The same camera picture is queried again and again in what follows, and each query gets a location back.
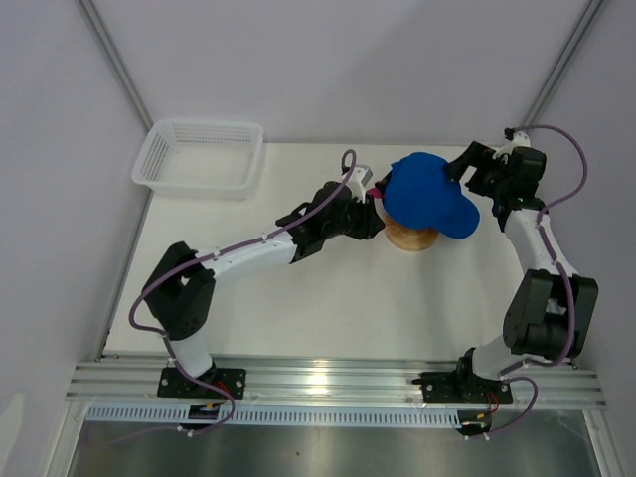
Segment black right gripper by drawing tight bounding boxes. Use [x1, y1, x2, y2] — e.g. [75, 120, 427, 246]
[443, 141, 511, 200]

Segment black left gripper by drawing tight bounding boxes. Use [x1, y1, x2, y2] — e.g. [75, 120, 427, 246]
[323, 193, 385, 241]

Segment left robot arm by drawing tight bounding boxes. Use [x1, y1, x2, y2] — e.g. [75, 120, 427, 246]
[142, 182, 385, 398]

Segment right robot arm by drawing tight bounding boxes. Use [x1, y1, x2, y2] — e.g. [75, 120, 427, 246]
[444, 132, 598, 401]

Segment wooden hat stand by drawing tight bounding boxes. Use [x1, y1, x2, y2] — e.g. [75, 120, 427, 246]
[385, 215, 439, 252]

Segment white plastic basket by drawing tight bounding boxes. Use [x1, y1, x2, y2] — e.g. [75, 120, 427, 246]
[131, 118, 264, 201]

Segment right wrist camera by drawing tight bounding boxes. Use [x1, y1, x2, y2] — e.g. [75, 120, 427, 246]
[493, 128, 531, 159]

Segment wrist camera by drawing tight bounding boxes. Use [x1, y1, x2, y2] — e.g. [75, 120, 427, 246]
[346, 165, 373, 203]
[493, 128, 531, 159]

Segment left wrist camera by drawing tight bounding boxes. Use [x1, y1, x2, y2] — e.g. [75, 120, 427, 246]
[346, 165, 373, 203]

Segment aluminium mounting rail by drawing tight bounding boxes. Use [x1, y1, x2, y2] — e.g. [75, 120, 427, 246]
[66, 354, 607, 410]

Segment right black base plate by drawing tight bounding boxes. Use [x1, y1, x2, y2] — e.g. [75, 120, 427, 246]
[411, 371, 513, 405]

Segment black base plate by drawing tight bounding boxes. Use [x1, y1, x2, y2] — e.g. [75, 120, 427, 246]
[411, 371, 513, 405]
[157, 367, 246, 400]

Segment right aluminium frame post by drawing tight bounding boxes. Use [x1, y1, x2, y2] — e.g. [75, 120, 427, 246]
[521, 0, 609, 126]

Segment aluminium frame post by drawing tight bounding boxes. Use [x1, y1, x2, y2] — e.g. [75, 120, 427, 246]
[521, 0, 609, 126]
[74, 0, 154, 132]

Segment white slotted cable duct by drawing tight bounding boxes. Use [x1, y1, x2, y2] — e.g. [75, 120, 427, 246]
[85, 403, 461, 429]

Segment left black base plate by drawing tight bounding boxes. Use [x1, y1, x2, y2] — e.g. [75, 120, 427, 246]
[157, 367, 246, 400]

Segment left aluminium frame post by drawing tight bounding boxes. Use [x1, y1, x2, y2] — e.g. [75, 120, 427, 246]
[74, 0, 154, 132]

